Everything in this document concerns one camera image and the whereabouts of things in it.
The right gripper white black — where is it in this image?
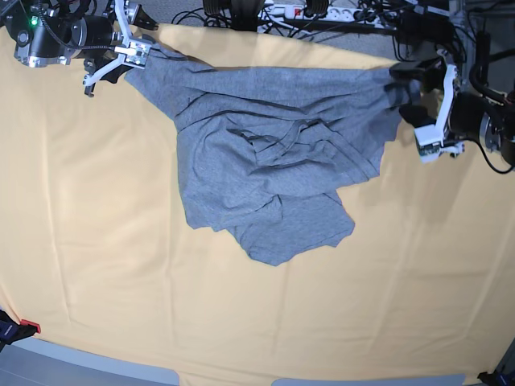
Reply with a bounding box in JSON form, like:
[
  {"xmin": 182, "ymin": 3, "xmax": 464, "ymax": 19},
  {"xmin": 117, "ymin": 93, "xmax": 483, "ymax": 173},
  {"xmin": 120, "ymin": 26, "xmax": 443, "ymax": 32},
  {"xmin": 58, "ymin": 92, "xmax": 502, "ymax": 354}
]
[{"xmin": 82, "ymin": 1, "xmax": 155, "ymax": 97}]

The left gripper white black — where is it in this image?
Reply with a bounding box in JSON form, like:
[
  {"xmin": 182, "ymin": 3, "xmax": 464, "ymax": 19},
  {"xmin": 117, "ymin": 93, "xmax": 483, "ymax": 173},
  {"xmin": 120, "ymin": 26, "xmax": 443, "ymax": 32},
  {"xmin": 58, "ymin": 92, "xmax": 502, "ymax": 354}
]
[{"xmin": 389, "ymin": 50, "xmax": 464, "ymax": 157}]

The grey t-shirt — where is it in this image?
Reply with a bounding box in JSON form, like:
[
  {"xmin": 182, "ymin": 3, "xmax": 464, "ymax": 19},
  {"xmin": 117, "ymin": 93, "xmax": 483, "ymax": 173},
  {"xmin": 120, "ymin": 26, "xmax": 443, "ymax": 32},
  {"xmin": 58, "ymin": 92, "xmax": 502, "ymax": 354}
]
[{"xmin": 126, "ymin": 47, "xmax": 420, "ymax": 266}]

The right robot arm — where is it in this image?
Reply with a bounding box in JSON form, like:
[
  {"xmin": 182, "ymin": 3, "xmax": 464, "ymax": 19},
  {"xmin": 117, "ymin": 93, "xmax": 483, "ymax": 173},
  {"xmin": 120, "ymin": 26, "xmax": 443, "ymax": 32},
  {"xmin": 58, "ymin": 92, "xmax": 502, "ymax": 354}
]
[{"xmin": 1, "ymin": 0, "xmax": 159, "ymax": 97}]

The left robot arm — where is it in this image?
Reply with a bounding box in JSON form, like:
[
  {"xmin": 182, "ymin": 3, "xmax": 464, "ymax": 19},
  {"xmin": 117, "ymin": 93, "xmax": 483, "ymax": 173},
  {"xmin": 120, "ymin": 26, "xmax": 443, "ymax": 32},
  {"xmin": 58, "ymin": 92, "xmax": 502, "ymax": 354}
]
[{"xmin": 389, "ymin": 49, "xmax": 514, "ymax": 175}]

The black power adapter box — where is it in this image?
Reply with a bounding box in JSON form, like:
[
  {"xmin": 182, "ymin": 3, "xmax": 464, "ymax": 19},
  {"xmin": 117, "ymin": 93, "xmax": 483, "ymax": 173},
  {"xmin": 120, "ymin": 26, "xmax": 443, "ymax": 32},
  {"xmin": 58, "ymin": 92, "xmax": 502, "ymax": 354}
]
[{"xmin": 397, "ymin": 11, "xmax": 455, "ymax": 44}]

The white power strip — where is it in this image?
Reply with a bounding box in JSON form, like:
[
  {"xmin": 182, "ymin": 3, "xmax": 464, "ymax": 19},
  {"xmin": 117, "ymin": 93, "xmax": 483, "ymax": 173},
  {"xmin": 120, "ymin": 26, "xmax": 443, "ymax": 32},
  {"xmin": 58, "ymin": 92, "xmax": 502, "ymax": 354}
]
[{"xmin": 258, "ymin": 2, "xmax": 400, "ymax": 30}]

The yellow table cloth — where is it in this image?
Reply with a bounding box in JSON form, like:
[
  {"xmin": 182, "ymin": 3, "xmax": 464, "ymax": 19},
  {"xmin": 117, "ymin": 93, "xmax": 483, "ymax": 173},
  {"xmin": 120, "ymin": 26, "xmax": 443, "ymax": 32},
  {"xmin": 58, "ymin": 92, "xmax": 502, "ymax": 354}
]
[{"xmin": 1, "ymin": 32, "xmax": 514, "ymax": 385}]

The black clamp right corner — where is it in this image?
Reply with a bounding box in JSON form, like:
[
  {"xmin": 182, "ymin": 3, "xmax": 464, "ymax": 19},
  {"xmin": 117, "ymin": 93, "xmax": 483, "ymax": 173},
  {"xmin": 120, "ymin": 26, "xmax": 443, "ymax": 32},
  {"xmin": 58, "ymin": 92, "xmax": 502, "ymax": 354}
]
[{"xmin": 477, "ymin": 372, "xmax": 515, "ymax": 386}]

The red black clamp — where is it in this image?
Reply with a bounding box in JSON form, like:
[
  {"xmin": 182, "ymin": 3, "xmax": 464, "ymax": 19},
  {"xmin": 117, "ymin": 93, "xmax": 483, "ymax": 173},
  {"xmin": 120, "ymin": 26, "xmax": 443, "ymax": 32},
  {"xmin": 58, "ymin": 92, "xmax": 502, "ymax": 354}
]
[{"xmin": 0, "ymin": 310, "xmax": 41, "ymax": 351}]

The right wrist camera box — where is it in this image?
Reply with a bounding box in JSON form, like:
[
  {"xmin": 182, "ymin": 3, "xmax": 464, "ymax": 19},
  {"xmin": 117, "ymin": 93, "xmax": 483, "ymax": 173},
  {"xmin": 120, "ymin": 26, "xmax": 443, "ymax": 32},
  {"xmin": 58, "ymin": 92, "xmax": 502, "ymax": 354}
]
[{"xmin": 114, "ymin": 40, "xmax": 151, "ymax": 68}]

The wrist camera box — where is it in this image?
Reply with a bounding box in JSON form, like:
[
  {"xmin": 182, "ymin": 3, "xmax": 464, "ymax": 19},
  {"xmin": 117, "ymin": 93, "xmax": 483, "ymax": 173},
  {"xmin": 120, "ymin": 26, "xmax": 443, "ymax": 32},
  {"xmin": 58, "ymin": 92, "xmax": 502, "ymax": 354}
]
[
  {"xmin": 114, "ymin": 40, "xmax": 151, "ymax": 68},
  {"xmin": 414, "ymin": 125, "xmax": 454, "ymax": 163}
]

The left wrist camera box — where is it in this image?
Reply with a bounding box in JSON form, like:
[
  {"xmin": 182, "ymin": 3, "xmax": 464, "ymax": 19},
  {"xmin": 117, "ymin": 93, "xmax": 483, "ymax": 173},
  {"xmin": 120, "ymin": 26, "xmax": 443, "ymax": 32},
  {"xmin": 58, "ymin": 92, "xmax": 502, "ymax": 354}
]
[{"xmin": 414, "ymin": 125, "xmax": 454, "ymax": 163}]

